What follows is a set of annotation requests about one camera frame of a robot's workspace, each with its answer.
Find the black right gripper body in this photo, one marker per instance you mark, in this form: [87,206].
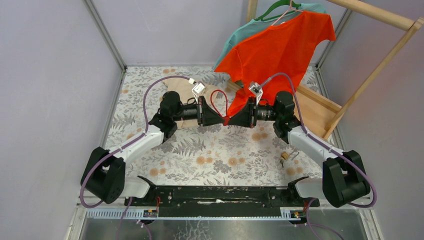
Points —
[251,118]

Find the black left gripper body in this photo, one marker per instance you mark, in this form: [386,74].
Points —
[201,113]

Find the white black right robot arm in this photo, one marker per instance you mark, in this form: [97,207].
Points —
[343,181]

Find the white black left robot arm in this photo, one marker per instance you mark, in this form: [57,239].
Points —
[105,173]

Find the floral patterned table mat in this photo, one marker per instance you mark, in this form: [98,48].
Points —
[214,155]

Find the brass padlock with keys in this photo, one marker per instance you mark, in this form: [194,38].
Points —
[287,159]

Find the orange t-shirt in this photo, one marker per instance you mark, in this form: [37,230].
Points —
[282,51]

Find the wooden clothes rack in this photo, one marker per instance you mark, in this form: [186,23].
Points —
[368,38]

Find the teal t-shirt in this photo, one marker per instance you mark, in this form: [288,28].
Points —
[261,23]

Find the pink clothes hanger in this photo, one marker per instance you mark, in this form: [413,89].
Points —
[284,15]

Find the green clothes hanger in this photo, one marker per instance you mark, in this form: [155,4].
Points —
[276,8]

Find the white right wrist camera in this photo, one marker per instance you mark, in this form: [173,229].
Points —
[256,89]

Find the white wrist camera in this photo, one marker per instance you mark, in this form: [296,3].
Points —
[197,89]
[256,89]

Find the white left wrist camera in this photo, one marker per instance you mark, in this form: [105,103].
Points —
[197,89]

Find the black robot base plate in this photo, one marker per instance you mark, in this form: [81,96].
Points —
[222,197]

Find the white slotted cable duct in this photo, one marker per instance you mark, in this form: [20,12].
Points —
[191,213]

